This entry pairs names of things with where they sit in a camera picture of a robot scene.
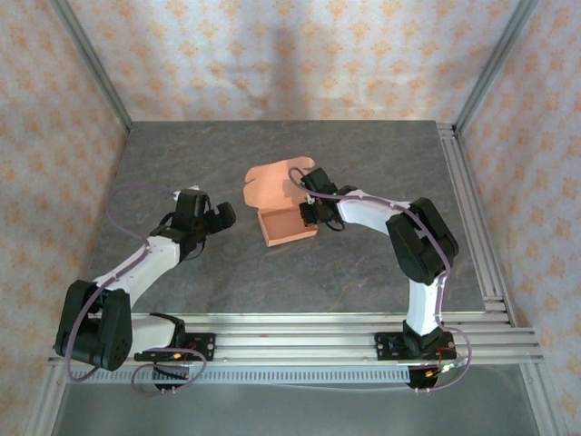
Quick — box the aluminium table edge rail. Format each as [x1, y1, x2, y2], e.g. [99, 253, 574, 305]
[437, 121, 517, 328]

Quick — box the aluminium frame leg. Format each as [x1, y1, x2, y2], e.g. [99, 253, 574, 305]
[519, 362, 568, 436]
[25, 365, 69, 436]

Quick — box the orange paper box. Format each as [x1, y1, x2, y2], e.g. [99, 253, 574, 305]
[243, 155, 319, 249]

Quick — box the wide aluminium mounting beam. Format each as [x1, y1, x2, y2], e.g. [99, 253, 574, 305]
[47, 312, 546, 367]

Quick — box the grey slotted cable duct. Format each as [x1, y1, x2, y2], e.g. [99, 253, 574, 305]
[66, 366, 412, 386]

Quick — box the aluminium frame post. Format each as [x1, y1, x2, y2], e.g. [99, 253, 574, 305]
[48, 0, 133, 135]
[452, 0, 541, 135]

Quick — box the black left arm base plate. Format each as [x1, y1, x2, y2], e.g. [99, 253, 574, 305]
[135, 332, 216, 363]

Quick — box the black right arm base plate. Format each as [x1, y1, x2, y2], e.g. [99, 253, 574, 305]
[374, 331, 456, 363]

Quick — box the grey metal sheet panel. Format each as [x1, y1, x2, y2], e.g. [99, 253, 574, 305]
[52, 383, 544, 436]

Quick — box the black control board with wires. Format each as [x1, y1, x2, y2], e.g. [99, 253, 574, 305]
[406, 362, 460, 392]
[152, 364, 192, 392]

